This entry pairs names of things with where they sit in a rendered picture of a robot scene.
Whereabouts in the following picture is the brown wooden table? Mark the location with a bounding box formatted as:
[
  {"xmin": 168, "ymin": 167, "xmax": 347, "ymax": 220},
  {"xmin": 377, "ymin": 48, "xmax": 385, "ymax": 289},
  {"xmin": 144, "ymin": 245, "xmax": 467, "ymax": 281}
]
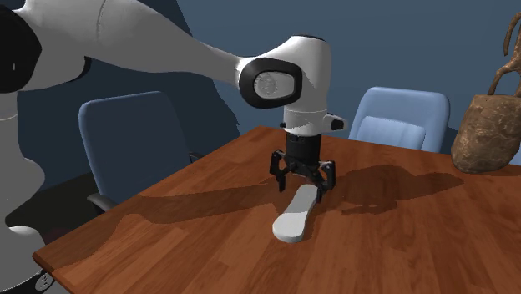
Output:
[{"xmin": 32, "ymin": 124, "xmax": 521, "ymax": 294}]

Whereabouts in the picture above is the dark blue office chair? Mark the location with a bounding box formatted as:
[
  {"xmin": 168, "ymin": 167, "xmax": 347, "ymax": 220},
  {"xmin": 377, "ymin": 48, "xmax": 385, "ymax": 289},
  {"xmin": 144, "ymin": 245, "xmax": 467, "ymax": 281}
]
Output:
[{"xmin": 78, "ymin": 90, "xmax": 205, "ymax": 213}]

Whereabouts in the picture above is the brown sculpture on rock base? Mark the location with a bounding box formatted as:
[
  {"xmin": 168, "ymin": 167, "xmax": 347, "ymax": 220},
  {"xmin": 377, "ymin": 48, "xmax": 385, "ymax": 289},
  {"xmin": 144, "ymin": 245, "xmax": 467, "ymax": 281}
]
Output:
[{"xmin": 450, "ymin": 11, "xmax": 521, "ymax": 175}]

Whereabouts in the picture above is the light blue office chair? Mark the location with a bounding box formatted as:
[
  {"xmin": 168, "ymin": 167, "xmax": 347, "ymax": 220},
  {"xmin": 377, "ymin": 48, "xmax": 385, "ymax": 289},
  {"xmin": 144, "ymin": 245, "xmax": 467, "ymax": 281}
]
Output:
[{"xmin": 348, "ymin": 86, "xmax": 452, "ymax": 154}]

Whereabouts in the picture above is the white oblong remote control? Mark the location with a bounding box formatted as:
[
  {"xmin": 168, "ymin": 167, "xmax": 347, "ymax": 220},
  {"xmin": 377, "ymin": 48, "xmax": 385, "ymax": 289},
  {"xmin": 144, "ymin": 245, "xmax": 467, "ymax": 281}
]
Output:
[{"xmin": 271, "ymin": 184, "xmax": 321, "ymax": 245}]

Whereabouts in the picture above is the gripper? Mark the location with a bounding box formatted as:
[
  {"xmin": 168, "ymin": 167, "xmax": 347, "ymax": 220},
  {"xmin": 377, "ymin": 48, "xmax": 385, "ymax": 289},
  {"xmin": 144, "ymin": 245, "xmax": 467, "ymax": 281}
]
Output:
[{"xmin": 269, "ymin": 132, "xmax": 337, "ymax": 204}]

